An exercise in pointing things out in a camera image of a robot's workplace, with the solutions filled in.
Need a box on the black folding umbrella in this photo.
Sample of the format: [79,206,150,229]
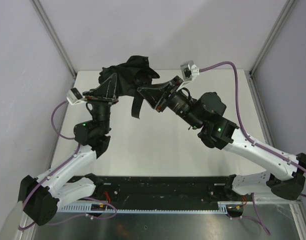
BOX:
[98,55,160,119]

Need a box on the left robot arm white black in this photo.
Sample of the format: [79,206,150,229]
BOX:
[18,73,118,226]

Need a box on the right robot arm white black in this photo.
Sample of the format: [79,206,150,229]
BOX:
[137,76,306,201]

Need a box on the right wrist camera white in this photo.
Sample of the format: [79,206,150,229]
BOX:
[180,60,200,83]

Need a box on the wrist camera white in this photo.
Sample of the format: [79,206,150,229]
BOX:
[66,87,84,106]
[180,60,200,83]

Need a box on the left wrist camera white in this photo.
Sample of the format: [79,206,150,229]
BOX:
[66,87,84,106]

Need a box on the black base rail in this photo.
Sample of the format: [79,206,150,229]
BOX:
[91,176,243,210]

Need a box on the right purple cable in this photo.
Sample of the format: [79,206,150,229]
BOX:
[199,61,306,236]

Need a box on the left aluminium corner post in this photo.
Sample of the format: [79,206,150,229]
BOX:
[30,0,77,79]

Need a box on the aluminium corner post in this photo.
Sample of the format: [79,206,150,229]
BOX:
[30,0,77,79]
[249,0,298,76]

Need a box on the grey cable duct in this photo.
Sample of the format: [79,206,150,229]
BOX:
[57,201,243,215]

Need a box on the right aluminium corner post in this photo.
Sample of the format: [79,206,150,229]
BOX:
[249,0,298,76]

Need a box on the aluminium frame crossbar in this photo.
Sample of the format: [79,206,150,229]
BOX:
[253,192,302,205]

